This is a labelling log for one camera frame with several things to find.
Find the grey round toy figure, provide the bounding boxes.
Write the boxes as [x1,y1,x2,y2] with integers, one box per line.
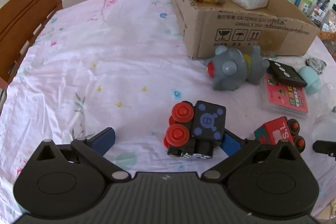
[203,45,270,90]

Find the teal egg-shaped toy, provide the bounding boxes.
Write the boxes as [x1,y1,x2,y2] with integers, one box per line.
[299,66,321,95]

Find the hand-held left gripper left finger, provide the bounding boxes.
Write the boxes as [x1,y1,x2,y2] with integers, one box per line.
[35,127,130,183]

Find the black digital timer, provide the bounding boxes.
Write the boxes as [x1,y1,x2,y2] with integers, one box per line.
[268,59,307,87]

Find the pink floral tablecloth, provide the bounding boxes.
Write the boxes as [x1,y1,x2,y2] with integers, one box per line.
[0,0,336,224]

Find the red card case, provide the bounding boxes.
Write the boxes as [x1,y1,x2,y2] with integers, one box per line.
[260,74,310,117]

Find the wooden chair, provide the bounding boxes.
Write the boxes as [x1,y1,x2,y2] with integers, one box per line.
[0,0,63,98]

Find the red toy train car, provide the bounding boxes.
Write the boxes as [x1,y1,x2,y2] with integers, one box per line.
[254,116,306,154]

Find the clear plastic container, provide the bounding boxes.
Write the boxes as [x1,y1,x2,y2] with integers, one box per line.
[314,106,336,135]

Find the small white printed box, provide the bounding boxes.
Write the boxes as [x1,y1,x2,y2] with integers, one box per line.
[299,0,315,16]

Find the black toy train red wheels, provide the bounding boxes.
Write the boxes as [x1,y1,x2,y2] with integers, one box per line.
[163,101,227,160]

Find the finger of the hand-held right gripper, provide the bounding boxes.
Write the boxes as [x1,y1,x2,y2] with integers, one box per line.
[312,139,336,157]

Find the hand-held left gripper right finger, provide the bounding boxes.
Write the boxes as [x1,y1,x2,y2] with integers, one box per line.
[202,130,305,184]

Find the cardboard box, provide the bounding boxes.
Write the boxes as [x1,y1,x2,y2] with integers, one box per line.
[167,0,321,60]

